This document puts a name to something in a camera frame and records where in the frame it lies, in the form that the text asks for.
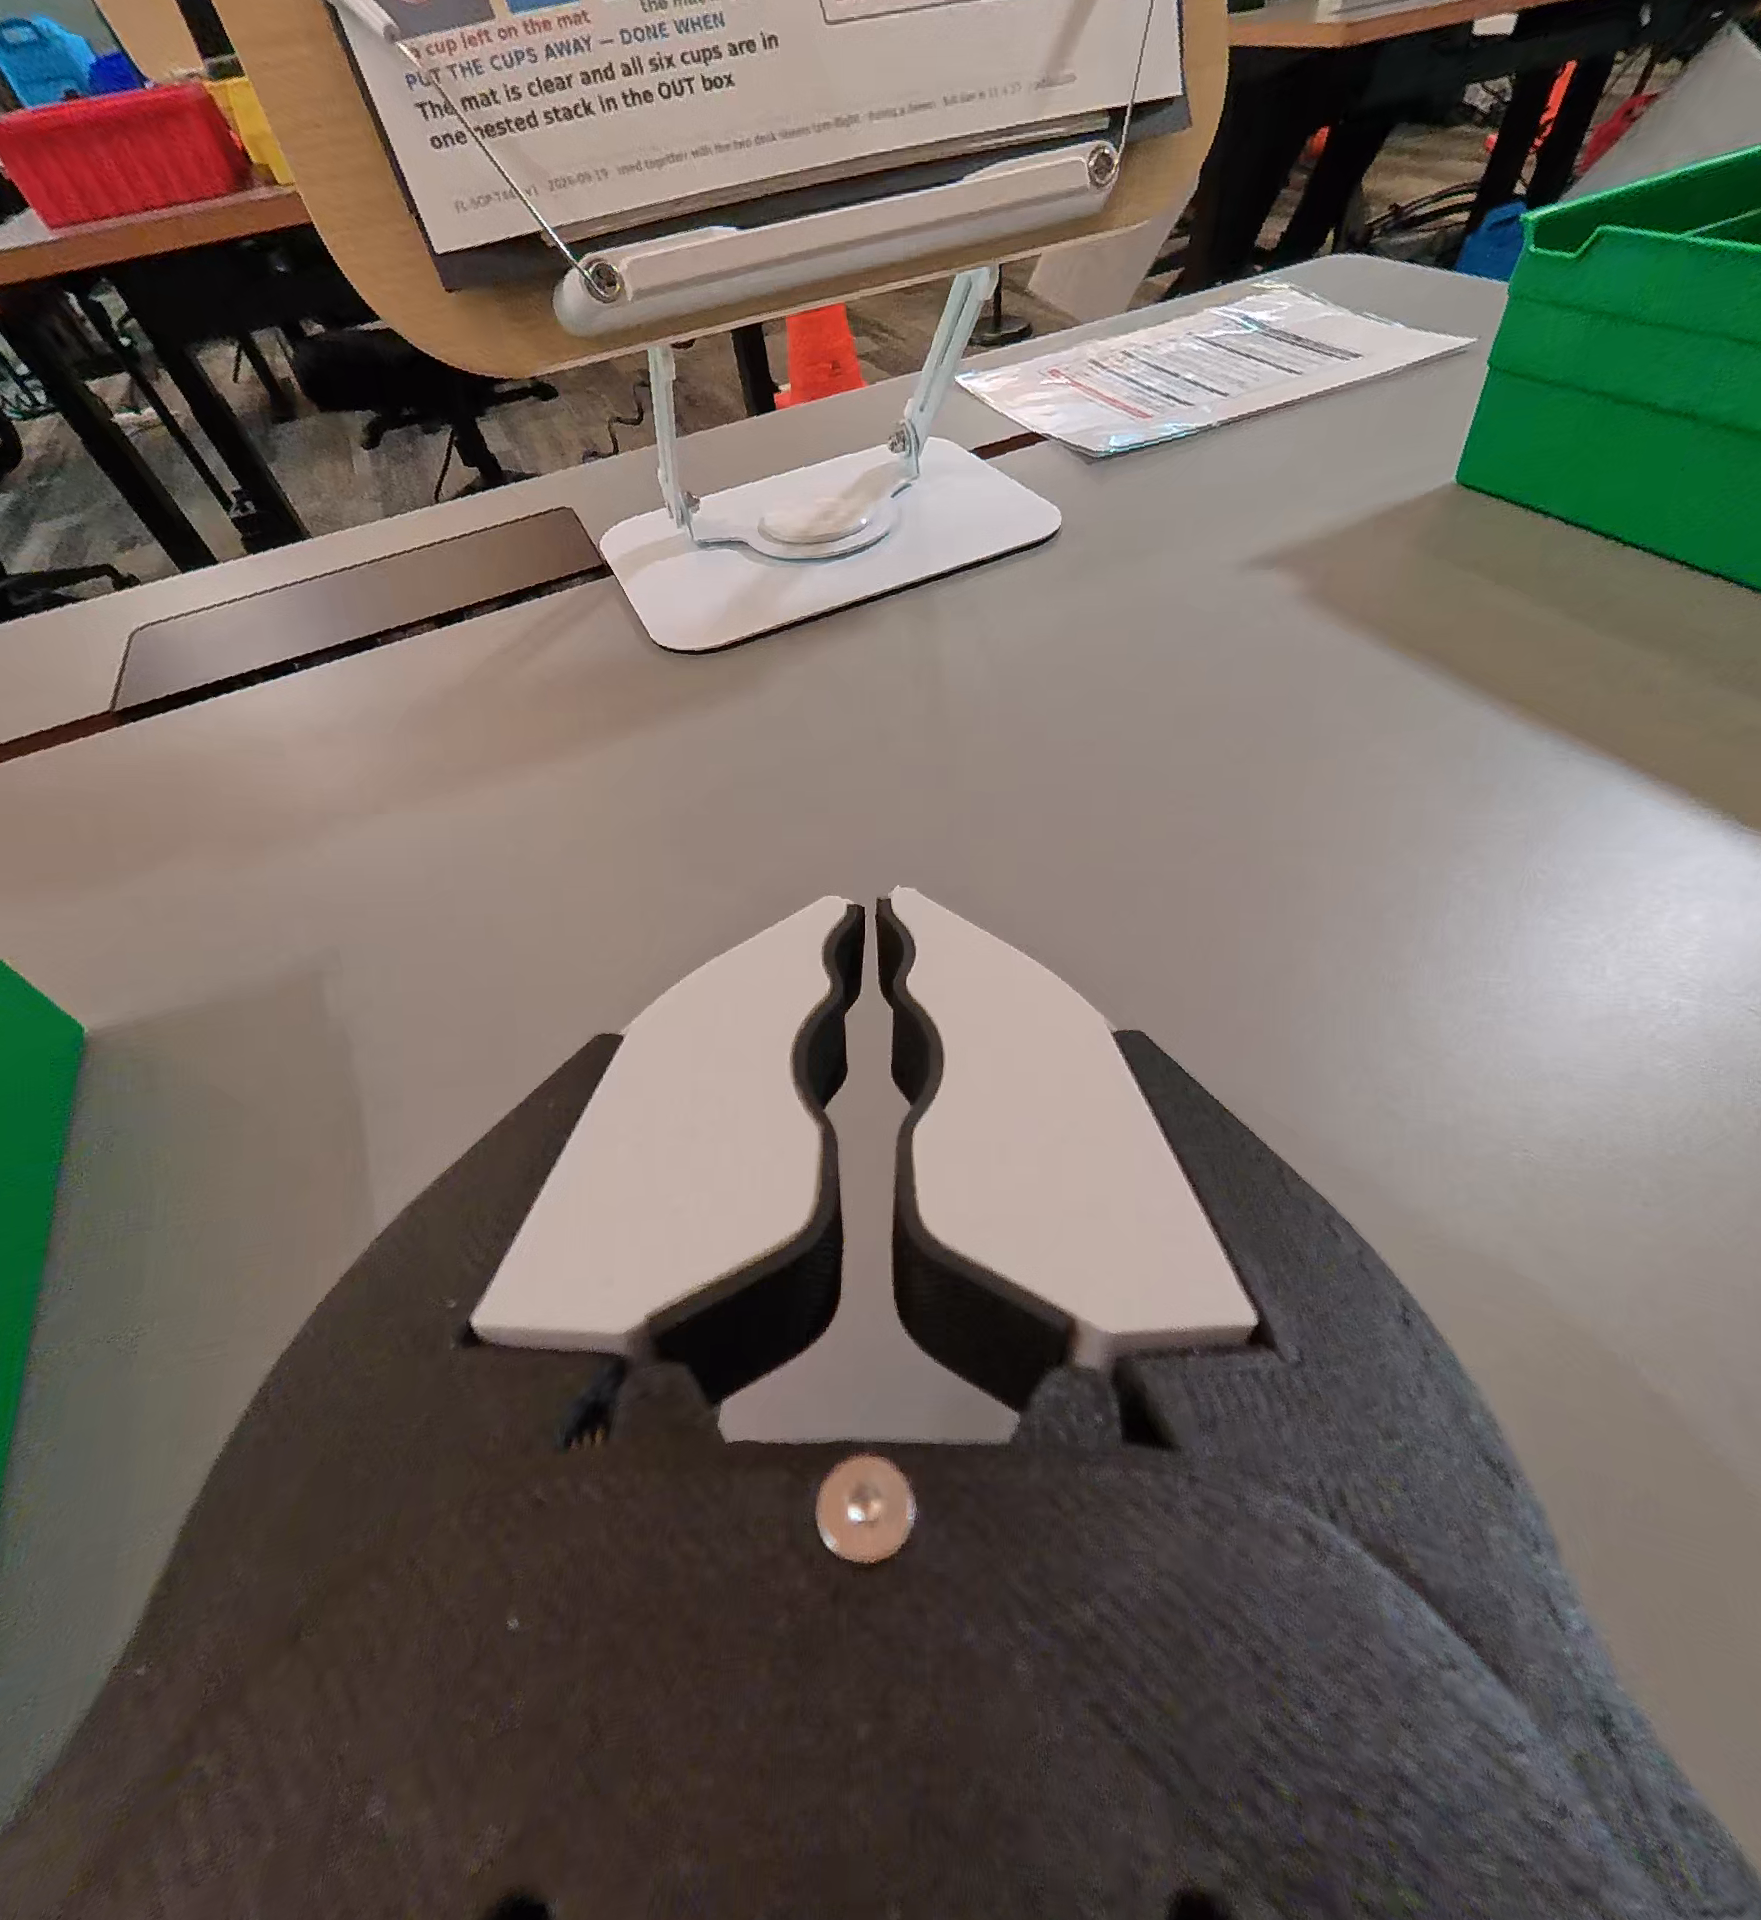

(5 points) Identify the wooden document stand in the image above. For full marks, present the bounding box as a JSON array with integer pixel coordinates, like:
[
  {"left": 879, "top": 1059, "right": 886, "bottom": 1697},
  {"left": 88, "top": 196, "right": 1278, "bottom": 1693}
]
[{"left": 214, "top": 0, "right": 1227, "bottom": 656}]

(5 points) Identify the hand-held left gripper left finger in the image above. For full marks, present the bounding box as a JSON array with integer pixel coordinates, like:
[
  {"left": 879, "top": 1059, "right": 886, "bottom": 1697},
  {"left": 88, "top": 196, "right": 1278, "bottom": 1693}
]
[{"left": 469, "top": 896, "right": 867, "bottom": 1401}]

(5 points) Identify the white leaning panel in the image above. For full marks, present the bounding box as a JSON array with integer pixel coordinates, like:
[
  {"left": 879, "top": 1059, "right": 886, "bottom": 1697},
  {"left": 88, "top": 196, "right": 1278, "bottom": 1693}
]
[
  {"left": 1570, "top": 22, "right": 1761, "bottom": 203},
  {"left": 1030, "top": 196, "right": 1196, "bottom": 317}
]

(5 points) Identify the laminated paper sheet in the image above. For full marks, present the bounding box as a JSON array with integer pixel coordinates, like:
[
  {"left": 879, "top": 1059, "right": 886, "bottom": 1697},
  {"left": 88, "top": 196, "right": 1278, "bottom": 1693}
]
[{"left": 955, "top": 279, "right": 1476, "bottom": 460}]

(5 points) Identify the red plastic bin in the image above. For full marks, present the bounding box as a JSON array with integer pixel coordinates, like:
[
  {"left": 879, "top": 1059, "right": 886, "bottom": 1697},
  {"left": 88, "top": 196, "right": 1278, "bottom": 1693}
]
[{"left": 0, "top": 80, "right": 253, "bottom": 226}]

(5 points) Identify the black office chair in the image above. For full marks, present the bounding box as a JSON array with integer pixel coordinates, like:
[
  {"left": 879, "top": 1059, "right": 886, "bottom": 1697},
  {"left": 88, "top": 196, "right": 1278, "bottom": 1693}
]
[{"left": 282, "top": 322, "right": 561, "bottom": 490}]

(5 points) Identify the printed instruction sheet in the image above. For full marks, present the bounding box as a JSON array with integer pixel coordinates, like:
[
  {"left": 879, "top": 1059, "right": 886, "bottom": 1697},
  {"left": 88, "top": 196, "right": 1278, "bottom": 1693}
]
[{"left": 323, "top": 0, "right": 1184, "bottom": 254}]

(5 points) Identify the wooden top desk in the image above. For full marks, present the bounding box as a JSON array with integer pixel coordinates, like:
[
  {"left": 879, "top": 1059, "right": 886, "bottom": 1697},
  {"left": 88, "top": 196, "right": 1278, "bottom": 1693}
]
[
  {"left": 1226, "top": 0, "right": 1690, "bottom": 283},
  {"left": 0, "top": 156, "right": 318, "bottom": 568}
]

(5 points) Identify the yellow plastic bin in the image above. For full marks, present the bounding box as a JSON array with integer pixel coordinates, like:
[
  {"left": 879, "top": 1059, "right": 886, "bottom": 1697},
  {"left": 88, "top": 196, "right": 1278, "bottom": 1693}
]
[{"left": 204, "top": 75, "right": 300, "bottom": 190}]

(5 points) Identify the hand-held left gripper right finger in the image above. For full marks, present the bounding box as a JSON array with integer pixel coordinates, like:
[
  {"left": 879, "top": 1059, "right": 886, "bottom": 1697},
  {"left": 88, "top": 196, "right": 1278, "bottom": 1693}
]
[{"left": 879, "top": 884, "right": 1263, "bottom": 1413}]

